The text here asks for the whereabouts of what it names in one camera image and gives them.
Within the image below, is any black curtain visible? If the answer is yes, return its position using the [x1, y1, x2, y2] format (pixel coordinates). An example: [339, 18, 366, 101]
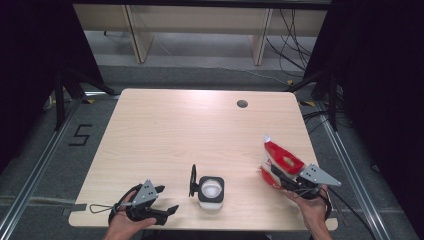
[303, 0, 424, 231]
[0, 0, 105, 174]

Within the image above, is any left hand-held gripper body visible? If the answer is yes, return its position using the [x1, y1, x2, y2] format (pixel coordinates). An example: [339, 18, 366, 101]
[125, 179, 160, 223]

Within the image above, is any light wooden desk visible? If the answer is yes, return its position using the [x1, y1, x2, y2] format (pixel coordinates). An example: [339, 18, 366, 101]
[73, 3, 329, 66]

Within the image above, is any black metal stand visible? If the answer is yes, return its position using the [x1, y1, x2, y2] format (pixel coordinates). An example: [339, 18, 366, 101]
[54, 67, 118, 132]
[285, 70, 340, 132]

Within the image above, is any thin black floor cable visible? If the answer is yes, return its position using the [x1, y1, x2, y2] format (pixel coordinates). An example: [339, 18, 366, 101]
[331, 188, 377, 240]

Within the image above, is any thin wire loop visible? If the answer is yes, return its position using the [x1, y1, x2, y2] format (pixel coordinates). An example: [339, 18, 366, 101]
[89, 203, 117, 215]

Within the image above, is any bundle of black cables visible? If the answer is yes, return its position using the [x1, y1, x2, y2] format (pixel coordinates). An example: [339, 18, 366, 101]
[265, 9, 319, 79]

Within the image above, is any person's left hand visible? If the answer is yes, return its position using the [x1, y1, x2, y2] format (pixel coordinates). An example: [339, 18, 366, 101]
[103, 206, 157, 240]

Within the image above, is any grey tape strip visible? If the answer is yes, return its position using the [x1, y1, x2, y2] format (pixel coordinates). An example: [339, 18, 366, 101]
[62, 202, 88, 216]

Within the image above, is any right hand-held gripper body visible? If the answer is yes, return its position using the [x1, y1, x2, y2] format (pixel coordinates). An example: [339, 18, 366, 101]
[281, 163, 342, 200]

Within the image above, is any black round jar lid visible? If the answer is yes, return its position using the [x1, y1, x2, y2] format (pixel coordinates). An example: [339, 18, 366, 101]
[188, 163, 200, 198]

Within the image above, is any glass jar with black rim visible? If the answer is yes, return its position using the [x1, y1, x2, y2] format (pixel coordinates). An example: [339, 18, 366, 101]
[197, 175, 226, 211]

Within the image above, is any aluminium floor rail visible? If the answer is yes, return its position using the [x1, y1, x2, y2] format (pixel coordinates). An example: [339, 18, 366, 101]
[0, 99, 83, 239]
[315, 100, 392, 240]

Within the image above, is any person's right hand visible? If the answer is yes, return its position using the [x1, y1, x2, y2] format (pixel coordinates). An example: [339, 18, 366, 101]
[285, 188, 331, 231]

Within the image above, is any red and white plastic pouch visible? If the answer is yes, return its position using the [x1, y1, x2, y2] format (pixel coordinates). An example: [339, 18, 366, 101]
[259, 133, 306, 192]

